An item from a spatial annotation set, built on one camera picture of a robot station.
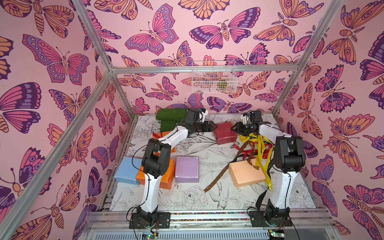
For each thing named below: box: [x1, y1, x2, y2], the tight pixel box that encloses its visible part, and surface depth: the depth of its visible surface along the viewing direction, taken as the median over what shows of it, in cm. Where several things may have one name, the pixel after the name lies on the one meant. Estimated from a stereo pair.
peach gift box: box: [228, 158, 267, 188], surface depth 87 cm
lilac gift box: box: [175, 156, 200, 183], surface depth 87 cm
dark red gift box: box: [214, 122, 238, 145], surface depth 102 cm
